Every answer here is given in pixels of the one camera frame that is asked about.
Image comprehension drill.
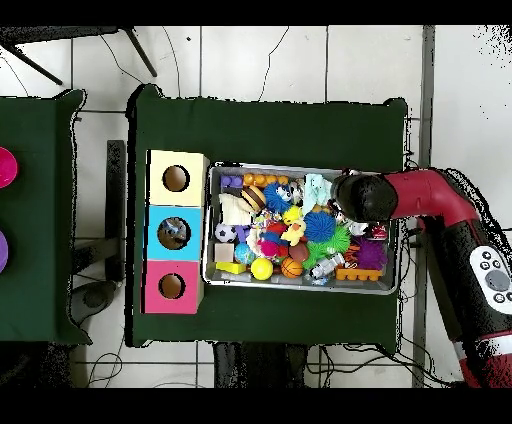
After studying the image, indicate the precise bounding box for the yellow plush duck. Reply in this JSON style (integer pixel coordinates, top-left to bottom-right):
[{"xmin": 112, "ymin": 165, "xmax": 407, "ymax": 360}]
[{"xmin": 280, "ymin": 217, "xmax": 308, "ymax": 247}]

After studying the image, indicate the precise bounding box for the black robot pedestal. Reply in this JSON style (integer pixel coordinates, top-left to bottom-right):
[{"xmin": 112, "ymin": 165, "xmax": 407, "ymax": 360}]
[{"xmin": 213, "ymin": 342, "xmax": 307, "ymax": 388}]

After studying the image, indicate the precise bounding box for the purple spiky ball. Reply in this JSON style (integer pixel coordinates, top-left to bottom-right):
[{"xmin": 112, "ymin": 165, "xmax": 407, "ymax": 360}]
[{"xmin": 354, "ymin": 236, "xmax": 389, "ymax": 272}]

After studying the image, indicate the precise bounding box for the blue spiky ball with eyes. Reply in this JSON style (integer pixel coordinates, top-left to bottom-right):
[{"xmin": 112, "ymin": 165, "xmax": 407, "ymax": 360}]
[{"xmin": 262, "ymin": 181, "xmax": 296, "ymax": 214}]

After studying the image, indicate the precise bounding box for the purple bowl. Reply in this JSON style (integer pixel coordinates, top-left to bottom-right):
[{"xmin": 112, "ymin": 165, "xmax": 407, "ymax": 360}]
[{"xmin": 0, "ymin": 229, "xmax": 10, "ymax": 274}]

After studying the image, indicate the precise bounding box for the grey stand base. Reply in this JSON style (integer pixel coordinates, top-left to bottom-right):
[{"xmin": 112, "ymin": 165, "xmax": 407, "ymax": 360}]
[{"xmin": 69, "ymin": 279, "xmax": 121, "ymax": 326}]

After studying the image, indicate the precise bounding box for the mint green cloth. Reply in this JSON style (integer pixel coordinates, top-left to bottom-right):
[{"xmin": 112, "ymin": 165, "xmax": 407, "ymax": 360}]
[{"xmin": 301, "ymin": 173, "xmax": 334, "ymax": 216}]

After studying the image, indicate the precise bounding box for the toy hamburger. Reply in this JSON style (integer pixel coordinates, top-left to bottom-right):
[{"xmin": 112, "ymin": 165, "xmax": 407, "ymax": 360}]
[{"xmin": 240, "ymin": 185, "xmax": 268, "ymax": 214}]

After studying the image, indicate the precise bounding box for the wooden box with three holes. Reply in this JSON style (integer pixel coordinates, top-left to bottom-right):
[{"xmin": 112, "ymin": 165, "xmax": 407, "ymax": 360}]
[{"xmin": 140, "ymin": 149, "xmax": 210, "ymax": 315}]

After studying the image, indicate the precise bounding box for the green spiky ball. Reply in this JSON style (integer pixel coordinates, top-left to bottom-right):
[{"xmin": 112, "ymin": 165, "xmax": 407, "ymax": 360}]
[{"xmin": 301, "ymin": 224, "xmax": 353, "ymax": 270}]

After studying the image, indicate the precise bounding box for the shallow metal mesh bin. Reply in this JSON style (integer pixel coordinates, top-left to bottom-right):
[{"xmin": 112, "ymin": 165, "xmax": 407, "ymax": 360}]
[{"xmin": 201, "ymin": 161, "xmax": 401, "ymax": 296}]

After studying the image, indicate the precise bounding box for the black panel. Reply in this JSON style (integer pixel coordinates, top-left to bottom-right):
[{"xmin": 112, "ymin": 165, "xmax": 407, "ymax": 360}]
[{"xmin": 105, "ymin": 139, "xmax": 127, "ymax": 281}]

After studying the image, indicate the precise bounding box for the clear bottle with blue label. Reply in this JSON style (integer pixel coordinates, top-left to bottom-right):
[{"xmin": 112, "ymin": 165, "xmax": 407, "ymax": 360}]
[{"xmin": 160, "ymin": 218, "xmax": 189, "ymax": 242}]

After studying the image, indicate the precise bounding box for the black tripod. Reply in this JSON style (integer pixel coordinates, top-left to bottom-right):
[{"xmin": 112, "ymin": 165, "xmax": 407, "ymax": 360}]
[{"xmin": 0, "ymin": 25, "xmax": 158, "ymax": 86}]

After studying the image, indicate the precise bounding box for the cream cloth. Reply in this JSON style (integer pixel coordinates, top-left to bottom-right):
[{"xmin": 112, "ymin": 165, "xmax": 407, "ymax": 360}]
[{"xmin": 218, "ymin": 192, "xmax": 254, "ymax": 226}]

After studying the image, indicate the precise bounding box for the small soccer ball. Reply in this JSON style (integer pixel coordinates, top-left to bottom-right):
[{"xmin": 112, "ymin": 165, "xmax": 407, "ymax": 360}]
[{"xmin": 214, "ymin": 223, "xmax": 238, "ymax": 244}]

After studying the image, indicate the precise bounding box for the dark green side table cloth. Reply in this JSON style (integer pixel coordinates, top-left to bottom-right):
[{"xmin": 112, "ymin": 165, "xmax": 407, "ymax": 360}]
[{"xmin": 0, "ymin": 89, "xmax": 92, "ymax": 346}]

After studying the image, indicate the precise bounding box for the yellow foam ball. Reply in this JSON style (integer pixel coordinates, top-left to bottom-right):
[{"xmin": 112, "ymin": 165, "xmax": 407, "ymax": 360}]
[{"xmin": 250, "ymin": 257, "xmax": 275, "ymax": 282}]

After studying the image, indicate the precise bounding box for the pink bowl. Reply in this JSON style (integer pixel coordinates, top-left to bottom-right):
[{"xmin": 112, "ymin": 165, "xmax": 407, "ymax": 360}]
[{"xmin": 0, "ymin": 146, "xmax": 20, "ymax": 189}]

